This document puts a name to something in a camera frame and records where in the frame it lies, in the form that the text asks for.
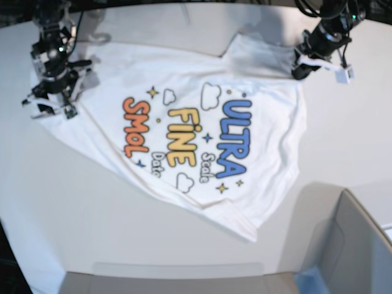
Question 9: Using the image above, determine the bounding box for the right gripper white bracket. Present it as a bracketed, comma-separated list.
[21, 69, 95, 119]

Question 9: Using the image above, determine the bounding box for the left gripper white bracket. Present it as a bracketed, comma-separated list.
[293, 49, 353, 74]

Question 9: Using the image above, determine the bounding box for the white t-shirt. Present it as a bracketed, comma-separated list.
[37, 34, 306, 242]

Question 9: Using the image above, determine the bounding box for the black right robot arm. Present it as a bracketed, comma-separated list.
[25, 22, 306, 131]

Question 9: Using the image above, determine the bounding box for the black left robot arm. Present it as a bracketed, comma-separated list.
[292, 1, 366, 84]

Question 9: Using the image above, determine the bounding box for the grey open storage box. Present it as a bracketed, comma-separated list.
[60, 184, 391, 293]

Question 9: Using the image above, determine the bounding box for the blue cloth in box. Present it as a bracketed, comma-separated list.
[294, 266, 330, 294]

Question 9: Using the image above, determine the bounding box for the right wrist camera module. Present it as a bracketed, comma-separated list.
[62, 104, 78, 119]

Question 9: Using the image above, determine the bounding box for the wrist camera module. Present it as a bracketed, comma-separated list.
[334, 67, 355, 84]
[62, 104, 78, 119]

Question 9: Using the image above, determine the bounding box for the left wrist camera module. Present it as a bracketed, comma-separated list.
[334, 67, 355, 84]

